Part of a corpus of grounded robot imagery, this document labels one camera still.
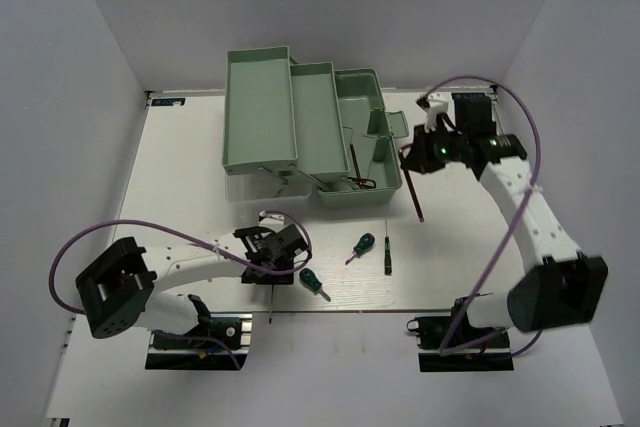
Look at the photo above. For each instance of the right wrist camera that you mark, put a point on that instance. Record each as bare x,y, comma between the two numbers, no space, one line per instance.
434,105

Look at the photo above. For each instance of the blue red precision screwdriver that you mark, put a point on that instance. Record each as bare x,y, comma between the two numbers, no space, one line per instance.
271,303

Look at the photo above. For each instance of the angled hex key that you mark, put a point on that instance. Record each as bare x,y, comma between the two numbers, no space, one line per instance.
361,183

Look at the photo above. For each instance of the long hex key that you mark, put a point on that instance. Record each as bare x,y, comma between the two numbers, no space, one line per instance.
355,162

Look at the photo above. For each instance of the green stubby screwdriver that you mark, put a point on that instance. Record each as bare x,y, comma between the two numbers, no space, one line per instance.
364,245
310,281

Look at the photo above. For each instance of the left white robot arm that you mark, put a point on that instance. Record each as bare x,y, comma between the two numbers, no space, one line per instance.
128,285

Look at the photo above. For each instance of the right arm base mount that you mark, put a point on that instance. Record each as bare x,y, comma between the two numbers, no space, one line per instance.
486,350

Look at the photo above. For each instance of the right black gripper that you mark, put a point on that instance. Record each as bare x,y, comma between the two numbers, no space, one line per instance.
418,158

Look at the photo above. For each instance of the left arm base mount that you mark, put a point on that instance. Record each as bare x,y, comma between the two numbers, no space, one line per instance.
221,343

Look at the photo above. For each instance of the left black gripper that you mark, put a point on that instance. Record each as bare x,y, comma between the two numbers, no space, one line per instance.
269,278

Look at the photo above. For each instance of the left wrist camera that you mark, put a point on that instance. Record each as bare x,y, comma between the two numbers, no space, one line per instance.
272,221

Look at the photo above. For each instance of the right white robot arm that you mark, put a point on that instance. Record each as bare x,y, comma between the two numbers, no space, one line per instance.
561,285

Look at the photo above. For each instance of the green plastic toolbox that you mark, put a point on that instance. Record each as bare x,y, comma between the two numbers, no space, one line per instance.
288,127

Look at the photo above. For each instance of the large hex key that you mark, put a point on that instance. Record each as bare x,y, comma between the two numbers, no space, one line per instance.
417,206

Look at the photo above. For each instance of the dark green slim screwdriver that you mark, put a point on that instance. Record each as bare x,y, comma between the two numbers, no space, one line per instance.
387,252

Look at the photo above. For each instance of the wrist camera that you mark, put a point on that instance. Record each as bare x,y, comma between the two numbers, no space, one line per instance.
434,105
272,221

